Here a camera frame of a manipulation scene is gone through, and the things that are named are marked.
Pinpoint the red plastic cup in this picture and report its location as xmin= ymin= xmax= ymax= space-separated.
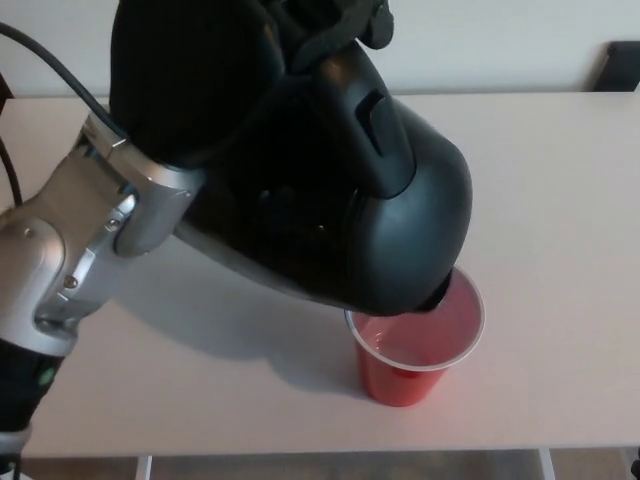
xmin=343 ymin=267 xmax=487 ymax=408

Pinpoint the black electric kettle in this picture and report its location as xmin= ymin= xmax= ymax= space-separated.
xmin=172 ymin=37 xmax=475 ymax=319

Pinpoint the thick black wrist cable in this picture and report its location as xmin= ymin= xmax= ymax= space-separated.
xmin=0 ymin=21 xmax=132 ymax=141

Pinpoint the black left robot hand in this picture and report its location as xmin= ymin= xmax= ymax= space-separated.
xmin=107 ymin=0 xmax=397 ymax=170

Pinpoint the white cabinet door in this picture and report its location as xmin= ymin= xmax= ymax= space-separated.
xmin=387 ymin=0 xmax=640 ymax=97
xmin=0 ymin=0 xmax=121 ymax=100

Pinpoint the thin black cable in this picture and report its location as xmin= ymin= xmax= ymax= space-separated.
xmin=0 ymin=134 xmax=22 ymax=207

